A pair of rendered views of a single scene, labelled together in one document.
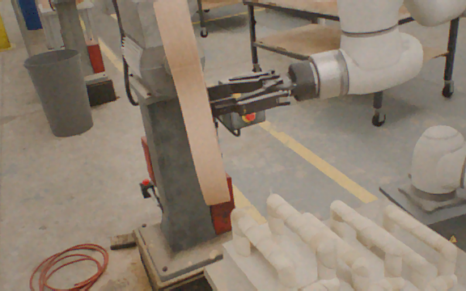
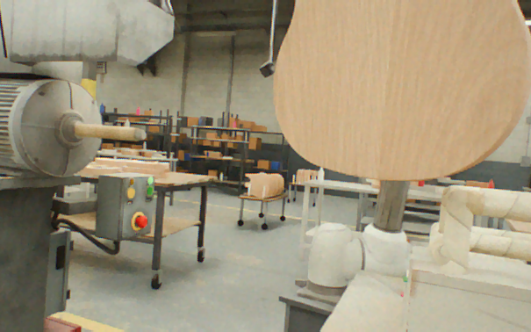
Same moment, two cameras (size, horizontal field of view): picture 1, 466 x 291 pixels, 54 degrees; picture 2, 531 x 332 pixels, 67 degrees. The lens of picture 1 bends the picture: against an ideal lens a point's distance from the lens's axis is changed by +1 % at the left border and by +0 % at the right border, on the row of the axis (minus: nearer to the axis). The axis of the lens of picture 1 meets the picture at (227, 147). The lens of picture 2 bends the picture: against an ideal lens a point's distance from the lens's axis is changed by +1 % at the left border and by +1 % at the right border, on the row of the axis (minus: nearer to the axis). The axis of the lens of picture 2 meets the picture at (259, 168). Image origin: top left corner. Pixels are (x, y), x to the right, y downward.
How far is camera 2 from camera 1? 0.92 m
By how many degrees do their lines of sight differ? 51
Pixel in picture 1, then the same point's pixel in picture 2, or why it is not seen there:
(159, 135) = not seen: outside the picture
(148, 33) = (124, 35)
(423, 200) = (330, 296)
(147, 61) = (35, 113)
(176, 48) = not seen: outside the picture
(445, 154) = (347, 244)
